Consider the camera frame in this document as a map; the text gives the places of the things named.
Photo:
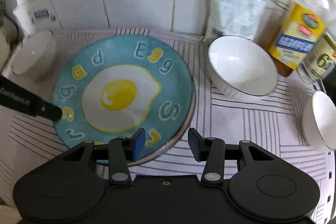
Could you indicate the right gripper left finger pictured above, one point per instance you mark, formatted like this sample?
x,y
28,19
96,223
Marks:
x,y
120,152

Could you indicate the blue fried egg plate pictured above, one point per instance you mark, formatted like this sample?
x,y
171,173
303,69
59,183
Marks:
x,y
108,89

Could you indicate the white salt bag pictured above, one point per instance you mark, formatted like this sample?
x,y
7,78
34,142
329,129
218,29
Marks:
x,y
233,17

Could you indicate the white vinegar bottle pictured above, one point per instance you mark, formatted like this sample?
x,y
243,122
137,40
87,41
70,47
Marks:
x,y
320,61

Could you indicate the striped white table mat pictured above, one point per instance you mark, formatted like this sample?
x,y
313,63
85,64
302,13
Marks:
x,y
273,123

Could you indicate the small white ribbed bowl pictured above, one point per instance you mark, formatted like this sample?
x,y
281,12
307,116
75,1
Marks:
x,y
240,69

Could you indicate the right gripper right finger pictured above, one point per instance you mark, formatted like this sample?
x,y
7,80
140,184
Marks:
x,y
210,150

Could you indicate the yellow label cooking wine bottle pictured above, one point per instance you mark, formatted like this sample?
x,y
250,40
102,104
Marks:
x,y
292,32

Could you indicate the large white black-rimmed bowl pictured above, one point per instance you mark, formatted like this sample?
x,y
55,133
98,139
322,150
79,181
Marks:
x,y
36,55

